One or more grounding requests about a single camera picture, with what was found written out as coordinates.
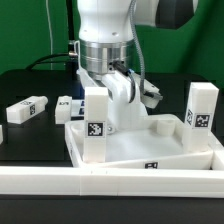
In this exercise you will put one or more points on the white left base block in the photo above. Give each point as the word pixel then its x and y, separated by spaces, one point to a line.
pixel 63 109

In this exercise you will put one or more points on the white marker base plate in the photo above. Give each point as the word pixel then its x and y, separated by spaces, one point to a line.
pixel 77 108

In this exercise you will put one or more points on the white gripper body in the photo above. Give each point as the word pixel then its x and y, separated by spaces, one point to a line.
pixel 126 105

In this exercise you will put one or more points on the white front fence bar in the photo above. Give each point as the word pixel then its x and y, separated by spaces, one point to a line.
pixel 115 182

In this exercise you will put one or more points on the white desk top tray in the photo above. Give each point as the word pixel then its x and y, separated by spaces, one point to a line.
pixel 157 143

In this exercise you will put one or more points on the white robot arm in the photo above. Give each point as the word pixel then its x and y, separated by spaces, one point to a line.
pixel 111 62

